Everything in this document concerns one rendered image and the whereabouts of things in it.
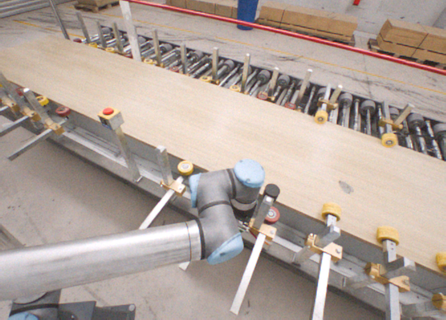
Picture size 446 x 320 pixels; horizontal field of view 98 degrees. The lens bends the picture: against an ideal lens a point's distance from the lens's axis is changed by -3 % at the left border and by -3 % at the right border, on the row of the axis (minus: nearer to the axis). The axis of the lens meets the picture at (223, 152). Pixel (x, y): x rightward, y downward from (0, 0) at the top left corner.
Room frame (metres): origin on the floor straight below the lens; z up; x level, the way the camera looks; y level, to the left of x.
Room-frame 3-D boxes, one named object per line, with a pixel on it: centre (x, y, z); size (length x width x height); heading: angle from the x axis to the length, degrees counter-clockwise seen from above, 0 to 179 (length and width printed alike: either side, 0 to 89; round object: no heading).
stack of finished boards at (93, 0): (7.93, 4.02, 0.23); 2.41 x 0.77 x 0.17; 162
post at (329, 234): (0.29, -0.42, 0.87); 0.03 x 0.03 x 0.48; 68
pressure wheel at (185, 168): (0.66, 0.20, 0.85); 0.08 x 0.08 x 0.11
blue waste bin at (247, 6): (6.26, -0.29, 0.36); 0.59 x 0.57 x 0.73; 161
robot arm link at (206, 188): (0.30, 0.02, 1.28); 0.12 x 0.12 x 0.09; 20
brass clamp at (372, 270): (0.19, -0.67, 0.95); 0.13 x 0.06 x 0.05; 68
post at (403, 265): (0.20, -0.65, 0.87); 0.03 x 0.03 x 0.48; 68
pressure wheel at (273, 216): (0.43, -0.25, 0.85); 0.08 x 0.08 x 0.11
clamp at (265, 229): (0.38, -0.21, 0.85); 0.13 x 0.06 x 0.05; 68
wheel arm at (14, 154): (0.86, 1.20, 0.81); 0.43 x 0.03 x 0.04; 158
